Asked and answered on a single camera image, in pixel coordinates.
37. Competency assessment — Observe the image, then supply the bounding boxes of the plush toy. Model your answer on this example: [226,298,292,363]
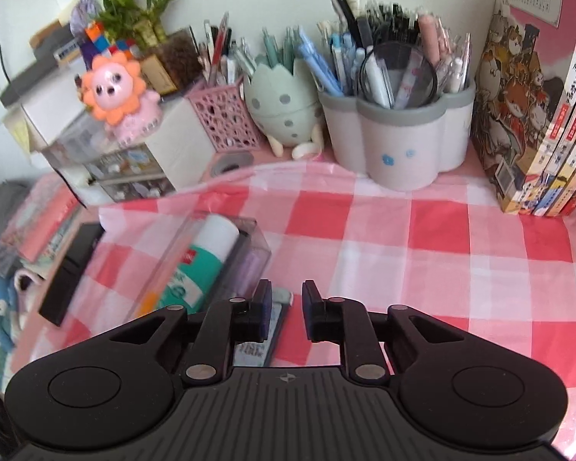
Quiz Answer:
[0,269,44,361]

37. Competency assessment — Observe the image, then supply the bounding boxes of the green egg pen holder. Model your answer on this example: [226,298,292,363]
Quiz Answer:
[242,60,324,160]

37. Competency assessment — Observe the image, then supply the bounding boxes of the black smartphone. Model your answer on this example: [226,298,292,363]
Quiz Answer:
[38,222,106,327]

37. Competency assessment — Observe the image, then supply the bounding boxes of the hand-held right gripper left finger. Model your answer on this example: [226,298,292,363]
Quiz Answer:
[108,279,273,387]

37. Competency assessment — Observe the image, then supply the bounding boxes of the pink checked tablecloth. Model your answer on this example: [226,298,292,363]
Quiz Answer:
[10,161,576,457]

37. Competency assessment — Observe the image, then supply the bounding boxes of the grey tape roll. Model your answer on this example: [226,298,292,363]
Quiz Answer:
[211,153,254,177]

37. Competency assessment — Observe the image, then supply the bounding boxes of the clear storage box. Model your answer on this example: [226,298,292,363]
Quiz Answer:
[43,115,121,164]

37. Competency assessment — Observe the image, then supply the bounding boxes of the colourful puzzle cube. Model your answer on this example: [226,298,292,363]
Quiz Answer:
[84,22,126,56]

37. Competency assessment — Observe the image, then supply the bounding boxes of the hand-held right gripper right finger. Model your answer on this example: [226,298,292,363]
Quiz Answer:
[301,279,468,381]

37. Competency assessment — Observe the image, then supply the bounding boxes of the pink boxes stack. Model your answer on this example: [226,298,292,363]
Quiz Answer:
[0,173,84,270]

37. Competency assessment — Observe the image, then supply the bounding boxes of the pink perforated pen holder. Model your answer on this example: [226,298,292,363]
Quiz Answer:
[185,77,265,154]

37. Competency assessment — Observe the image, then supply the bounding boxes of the white flower-shaped pen holder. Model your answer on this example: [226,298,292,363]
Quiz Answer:
[317,77,476,190]

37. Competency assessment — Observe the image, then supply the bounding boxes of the grey cloth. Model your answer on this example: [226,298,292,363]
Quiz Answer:
[0,180,34,245]

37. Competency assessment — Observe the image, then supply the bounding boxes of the glass plant vase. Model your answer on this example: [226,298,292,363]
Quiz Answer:
[139,29,205,97]

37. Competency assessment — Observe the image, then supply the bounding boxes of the clear plastic box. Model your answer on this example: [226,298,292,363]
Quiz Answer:
[134,211,272,318]

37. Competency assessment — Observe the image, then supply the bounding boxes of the pink lion toy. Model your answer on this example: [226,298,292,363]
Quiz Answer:
[79,53,164,147]

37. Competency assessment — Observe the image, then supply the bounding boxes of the green white glue stick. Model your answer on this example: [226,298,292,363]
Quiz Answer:
[156,215,241,313]

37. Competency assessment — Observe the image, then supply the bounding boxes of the small printed card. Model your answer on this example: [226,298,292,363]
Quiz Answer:
[233,287,295,367]

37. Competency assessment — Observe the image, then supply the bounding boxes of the white drawer organizer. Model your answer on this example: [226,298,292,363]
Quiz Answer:
[41,101,217,202]

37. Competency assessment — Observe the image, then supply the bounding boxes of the white box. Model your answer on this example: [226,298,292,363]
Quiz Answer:
[22,70,92,142]

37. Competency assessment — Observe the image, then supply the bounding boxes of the black magnifying glass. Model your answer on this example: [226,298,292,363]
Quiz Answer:
[360,42,440,109]

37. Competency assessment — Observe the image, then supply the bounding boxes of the pens in egg holder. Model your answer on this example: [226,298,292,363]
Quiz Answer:
[259,26,313,75]

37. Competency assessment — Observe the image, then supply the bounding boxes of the green bamboo plant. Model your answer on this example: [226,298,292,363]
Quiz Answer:
[96,0,183,41]

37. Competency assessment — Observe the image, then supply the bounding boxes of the pens in white holder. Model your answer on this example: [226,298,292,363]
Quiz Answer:
[317,0,473,109]

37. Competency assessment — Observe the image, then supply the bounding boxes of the purple sachet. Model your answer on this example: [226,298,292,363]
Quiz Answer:
[70,0,104,30]

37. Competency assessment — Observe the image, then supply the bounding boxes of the black cases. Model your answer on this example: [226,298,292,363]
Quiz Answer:
[0,24,84,106]

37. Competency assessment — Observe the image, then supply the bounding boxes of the pens in pink holder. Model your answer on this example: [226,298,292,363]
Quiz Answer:
[199,10,255,90]

